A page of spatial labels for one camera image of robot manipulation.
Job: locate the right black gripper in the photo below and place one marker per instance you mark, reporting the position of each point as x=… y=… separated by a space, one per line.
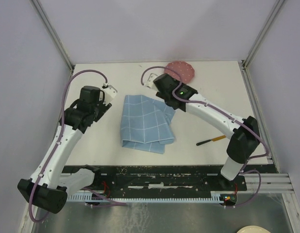
x=159 y=95

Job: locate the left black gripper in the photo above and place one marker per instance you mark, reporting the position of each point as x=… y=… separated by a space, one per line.
x=104 y=108

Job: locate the blue checked cloth placemat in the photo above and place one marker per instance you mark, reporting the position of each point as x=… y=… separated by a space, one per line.
x=145 y=124

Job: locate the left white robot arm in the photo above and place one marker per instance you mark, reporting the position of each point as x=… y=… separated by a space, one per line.
x=46 y=188

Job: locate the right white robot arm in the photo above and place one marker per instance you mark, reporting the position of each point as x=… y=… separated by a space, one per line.
x=243 y=133

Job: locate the pink dotted plate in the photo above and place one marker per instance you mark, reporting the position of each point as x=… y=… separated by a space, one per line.
x=184 y=69

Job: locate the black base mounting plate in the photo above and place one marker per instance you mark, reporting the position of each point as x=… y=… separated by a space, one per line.
x=164 y=181

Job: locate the cream plate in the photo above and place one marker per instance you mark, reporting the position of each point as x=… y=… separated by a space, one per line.
x=253 y=229

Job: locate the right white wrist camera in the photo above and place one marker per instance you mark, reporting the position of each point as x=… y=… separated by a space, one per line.
x=149 y=83

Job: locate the green handled gold knife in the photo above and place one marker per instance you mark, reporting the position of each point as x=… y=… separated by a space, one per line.
x=211 y=140

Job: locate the left aluminium frame post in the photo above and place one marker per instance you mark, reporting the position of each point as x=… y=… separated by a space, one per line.
x=37 y=5

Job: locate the aluminium frame post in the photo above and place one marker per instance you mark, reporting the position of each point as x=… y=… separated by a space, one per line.
x=37 y=5
x=271 y=18

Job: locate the light blue cable duct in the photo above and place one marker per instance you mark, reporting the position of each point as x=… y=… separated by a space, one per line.
x=86 y=196

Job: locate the right aluminium frame post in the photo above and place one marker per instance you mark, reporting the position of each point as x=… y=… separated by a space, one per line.
x=271 y=18

